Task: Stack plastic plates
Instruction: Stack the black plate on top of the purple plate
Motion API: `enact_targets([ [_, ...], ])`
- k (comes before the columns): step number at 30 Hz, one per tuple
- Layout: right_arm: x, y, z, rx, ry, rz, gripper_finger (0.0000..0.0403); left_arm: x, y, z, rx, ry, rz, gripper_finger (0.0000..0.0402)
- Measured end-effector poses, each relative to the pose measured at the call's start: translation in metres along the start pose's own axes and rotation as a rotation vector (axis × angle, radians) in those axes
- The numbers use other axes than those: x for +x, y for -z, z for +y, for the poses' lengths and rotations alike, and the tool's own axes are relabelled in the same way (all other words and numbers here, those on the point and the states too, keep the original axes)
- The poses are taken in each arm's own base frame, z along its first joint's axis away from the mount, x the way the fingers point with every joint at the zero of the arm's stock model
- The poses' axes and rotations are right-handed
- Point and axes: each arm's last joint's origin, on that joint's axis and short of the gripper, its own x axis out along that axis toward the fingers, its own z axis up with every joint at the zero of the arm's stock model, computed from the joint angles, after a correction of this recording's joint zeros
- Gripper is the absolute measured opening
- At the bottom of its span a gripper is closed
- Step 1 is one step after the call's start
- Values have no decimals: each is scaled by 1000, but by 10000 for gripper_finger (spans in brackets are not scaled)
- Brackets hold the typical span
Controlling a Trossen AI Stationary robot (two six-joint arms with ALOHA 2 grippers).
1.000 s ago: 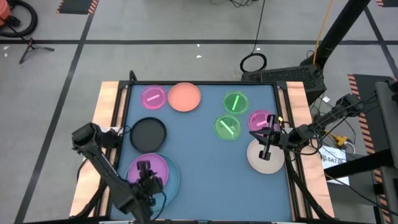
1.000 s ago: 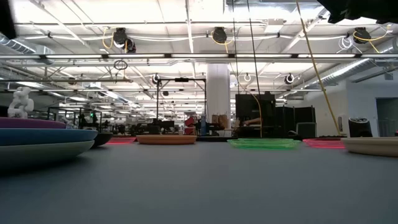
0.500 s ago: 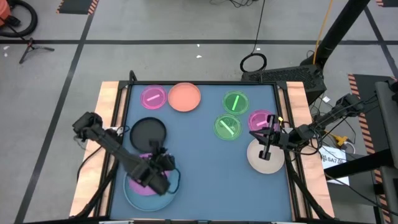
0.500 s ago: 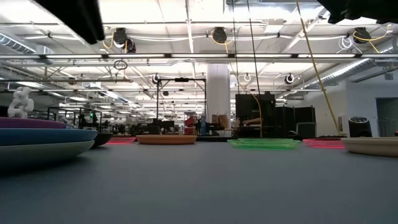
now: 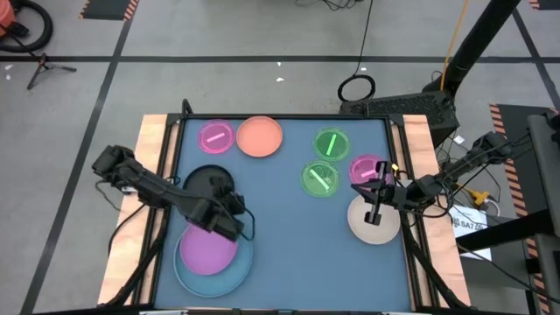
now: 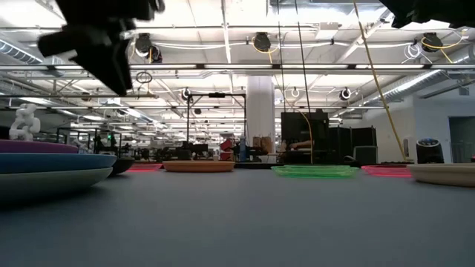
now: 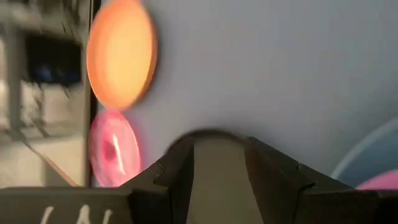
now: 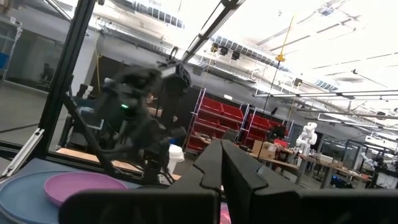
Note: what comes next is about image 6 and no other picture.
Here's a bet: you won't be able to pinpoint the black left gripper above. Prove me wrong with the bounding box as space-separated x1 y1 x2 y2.
36 0 166 97

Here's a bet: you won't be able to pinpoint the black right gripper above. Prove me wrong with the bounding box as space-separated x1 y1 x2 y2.
378 0 475 30

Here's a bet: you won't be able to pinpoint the black plastic plate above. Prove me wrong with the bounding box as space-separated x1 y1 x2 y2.
107 156 136 177

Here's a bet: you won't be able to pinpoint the pink transparent plastic plate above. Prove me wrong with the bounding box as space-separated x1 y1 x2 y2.
361 164 413 179
125 162 165 173

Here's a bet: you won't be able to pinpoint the purple plastic plate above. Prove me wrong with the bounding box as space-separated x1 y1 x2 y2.
0 139 80 155

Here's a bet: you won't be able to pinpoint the large blue plastic plate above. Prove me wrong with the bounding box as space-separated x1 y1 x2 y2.
0 152 118 175

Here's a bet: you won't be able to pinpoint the orange plastic plate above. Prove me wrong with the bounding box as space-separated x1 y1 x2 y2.
162 159 237 174

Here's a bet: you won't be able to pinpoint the beige plastic plate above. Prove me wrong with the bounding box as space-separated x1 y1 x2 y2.
406 162 475 188

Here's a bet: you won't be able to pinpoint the green transparent plastic plate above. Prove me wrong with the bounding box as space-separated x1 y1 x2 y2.
270 166 361 180
284 164 353 171

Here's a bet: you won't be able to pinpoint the person's forearm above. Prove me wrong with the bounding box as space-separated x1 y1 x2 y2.
284 139 315 151

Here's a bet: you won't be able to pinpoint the black desk monitors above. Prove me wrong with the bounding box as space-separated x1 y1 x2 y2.
140 142 209 161

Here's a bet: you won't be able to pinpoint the large cream plastic plate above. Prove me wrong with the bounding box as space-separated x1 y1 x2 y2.
0 167 114 202

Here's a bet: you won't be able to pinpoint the red object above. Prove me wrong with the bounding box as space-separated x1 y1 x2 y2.
220 138 235 162

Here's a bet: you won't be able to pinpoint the black office chair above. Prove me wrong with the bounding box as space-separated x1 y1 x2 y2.
416 137 445 165

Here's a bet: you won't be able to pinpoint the large black monitor cabinet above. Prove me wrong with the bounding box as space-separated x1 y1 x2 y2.
280 110 330 165

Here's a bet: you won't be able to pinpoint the blue bottle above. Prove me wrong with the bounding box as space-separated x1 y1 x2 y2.
238 135 248 161

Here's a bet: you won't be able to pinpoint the white square pillar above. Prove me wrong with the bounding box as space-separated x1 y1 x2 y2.
246 76 277 164

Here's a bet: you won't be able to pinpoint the brown boxes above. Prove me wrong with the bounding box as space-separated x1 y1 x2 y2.
252 136 275 155

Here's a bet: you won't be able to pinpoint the black cable loop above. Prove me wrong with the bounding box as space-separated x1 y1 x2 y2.
135 70 154 85

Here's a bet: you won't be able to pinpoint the silver ventilation duct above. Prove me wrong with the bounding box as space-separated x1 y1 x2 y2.
356 44 475 109

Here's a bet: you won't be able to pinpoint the black workstation frame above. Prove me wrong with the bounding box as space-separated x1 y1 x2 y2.
56 127 123 160

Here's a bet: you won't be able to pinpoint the yellow hanging cable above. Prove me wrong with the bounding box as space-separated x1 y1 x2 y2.
351 0 408 161

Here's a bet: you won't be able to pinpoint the black metal frame rig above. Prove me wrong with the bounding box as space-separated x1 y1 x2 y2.
186 92 247 149

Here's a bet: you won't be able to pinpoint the thick black hanging cable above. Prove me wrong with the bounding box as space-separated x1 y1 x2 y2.
294 0 313 165

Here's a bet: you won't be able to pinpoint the thin black hanging cable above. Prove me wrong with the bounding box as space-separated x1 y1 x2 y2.
276 0 287 113

